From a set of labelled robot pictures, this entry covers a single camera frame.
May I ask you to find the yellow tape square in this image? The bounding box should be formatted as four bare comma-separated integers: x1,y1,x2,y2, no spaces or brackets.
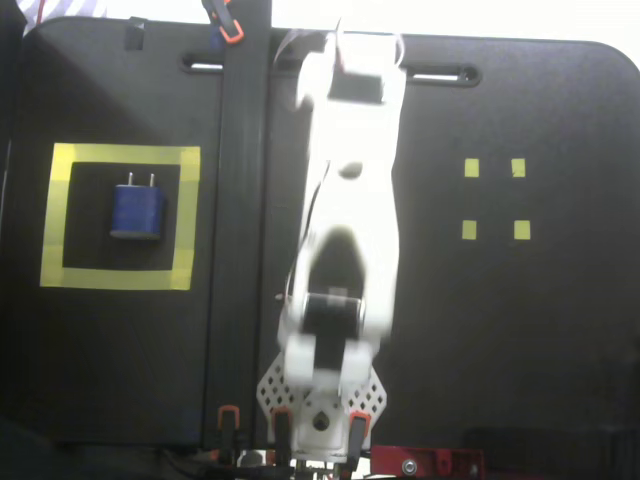
39,143,202,291

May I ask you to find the white striped cloth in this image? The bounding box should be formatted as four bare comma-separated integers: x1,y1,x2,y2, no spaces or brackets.
19,0,109,36

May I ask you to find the blue white charger block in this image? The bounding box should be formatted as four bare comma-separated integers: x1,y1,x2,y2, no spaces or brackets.
109,171,169,241

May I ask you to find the orange black spring clamp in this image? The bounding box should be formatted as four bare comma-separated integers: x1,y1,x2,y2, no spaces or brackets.
269,405,293,464
347,411,371,460
201,0,246,47
216,404,242,464

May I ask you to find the black flat strip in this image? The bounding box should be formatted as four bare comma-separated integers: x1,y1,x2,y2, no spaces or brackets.
202,0,274,449

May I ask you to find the black tape piece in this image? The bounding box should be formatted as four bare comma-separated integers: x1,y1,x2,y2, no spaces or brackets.
123,17,147,52

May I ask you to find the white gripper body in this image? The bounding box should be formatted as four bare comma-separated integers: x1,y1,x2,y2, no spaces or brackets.
297,49,332,108

